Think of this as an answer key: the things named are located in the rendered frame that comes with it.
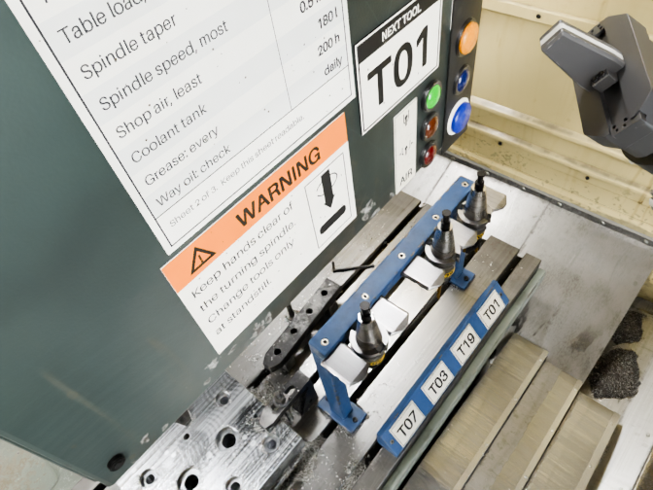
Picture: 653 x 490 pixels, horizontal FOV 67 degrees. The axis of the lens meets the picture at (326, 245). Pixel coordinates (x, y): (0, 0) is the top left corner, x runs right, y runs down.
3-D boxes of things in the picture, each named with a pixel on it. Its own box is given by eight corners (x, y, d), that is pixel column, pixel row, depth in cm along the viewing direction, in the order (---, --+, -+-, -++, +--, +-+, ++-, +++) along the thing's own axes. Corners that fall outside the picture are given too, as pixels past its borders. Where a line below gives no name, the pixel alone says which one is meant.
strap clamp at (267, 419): (318, 397, 110) (308, 369, 98) (277, 445, 104) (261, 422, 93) (307, 388, 111) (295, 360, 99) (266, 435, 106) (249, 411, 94)
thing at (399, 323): (415, 318, 84) (415, 316, 83) (396, 340, 82) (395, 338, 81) (381, 297, 87) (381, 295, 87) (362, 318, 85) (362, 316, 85)
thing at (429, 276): (450, 274, 88) (450, 271, 88) (433, 295, 86) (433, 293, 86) (417, 256, 92) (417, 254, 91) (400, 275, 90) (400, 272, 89)
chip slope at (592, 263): (631, 298, 145) (668, 244, 124) (512, 503, 117) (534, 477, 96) (385, 178, 187) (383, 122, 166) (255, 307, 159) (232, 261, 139)
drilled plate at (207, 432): (305, 444, 100) (301, 437, 96) (197, 576, 88) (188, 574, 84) (230, 377, 111) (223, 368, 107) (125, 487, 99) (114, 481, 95)
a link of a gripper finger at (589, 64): (567, 17, 36) (625, 59, 38) (532, 50, 38) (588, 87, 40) (570, 31, 35) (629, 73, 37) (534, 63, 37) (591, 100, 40)
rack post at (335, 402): (367, 414, 106) (357, 355, 82) (352, 435, 104) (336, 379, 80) (331, 387, 111) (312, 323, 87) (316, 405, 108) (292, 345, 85)
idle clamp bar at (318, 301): (345, 299, 124) (342, 285, 119) (280, 383, 113) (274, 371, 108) (328, 291, 126) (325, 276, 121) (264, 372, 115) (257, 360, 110)
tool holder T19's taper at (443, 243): (439, 235, 92) (441, 212, 87) (460, 247, 90) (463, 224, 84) (425, 251, 90) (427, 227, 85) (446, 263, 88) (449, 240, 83)
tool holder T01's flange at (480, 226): (465, 203, 99) (466, 195, 97) (495, 215, 96) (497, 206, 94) (451, 226, 96) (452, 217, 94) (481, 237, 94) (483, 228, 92)
